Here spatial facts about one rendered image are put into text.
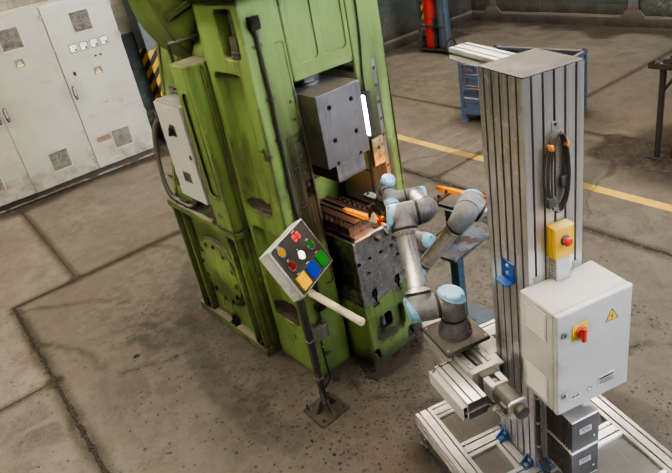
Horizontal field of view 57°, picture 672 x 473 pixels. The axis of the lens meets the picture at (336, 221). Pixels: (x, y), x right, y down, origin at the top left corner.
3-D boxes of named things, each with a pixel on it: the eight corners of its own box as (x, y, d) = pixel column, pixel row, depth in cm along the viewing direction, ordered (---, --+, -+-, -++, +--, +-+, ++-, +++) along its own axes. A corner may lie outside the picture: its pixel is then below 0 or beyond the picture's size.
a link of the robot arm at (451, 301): (470, 319, 270) (468, 294, 263) (440, 325, 270) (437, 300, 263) (462, 303, 280) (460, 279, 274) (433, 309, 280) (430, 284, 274)
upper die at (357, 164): (366, 168, 344) (363, 153, 340) (339, 182, 334) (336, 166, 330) (319, 154, 375) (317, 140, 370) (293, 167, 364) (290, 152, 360)
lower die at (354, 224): (375, 223, 361) (373, 211, 357) (350, 238, 350) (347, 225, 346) (330, 206, 391) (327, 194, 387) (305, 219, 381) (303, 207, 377)
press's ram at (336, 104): (381, 144, 346) (370, 74, 328) (329, 170, 327) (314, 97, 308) (334, 132, 377) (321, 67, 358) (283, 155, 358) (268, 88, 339)
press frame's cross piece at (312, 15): (353, 60, 336) (338, -33, 314) (294, 83, 315) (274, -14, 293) (305, 55, 368) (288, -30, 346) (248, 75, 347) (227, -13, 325)
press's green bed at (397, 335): (416, 337, 406) (408, 278, 384) (375, 368, 387) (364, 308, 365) (361, 307, 446) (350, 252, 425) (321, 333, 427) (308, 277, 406)
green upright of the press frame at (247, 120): (352, 357, 400) (274, -14, 293) (321, 379, 387) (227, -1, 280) (310, 331, 432) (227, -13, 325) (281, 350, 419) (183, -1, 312)
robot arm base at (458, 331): (479, 334, 275) (477, 316, 270) (449, 346, 271) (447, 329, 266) (460, 316, 288) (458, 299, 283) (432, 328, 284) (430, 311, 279)
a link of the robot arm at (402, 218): (443, 318, 265) (416, 196, 274) (409, 325, 265) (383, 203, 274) (439, 318, 277) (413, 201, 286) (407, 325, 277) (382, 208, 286)
